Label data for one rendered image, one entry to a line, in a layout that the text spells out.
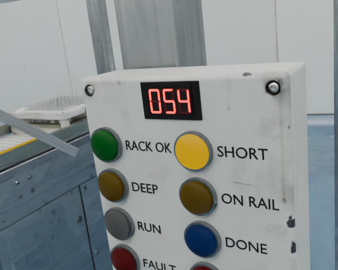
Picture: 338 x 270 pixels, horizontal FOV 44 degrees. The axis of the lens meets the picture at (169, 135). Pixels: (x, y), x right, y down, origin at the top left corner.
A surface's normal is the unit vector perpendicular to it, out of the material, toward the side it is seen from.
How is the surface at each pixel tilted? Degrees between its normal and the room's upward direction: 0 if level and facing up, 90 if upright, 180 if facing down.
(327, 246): 0
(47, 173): 90
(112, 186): 89
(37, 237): 90
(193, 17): 90
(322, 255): 0
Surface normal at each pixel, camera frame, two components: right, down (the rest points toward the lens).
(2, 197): 0.86, 0.04
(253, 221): -0.50, 0.29
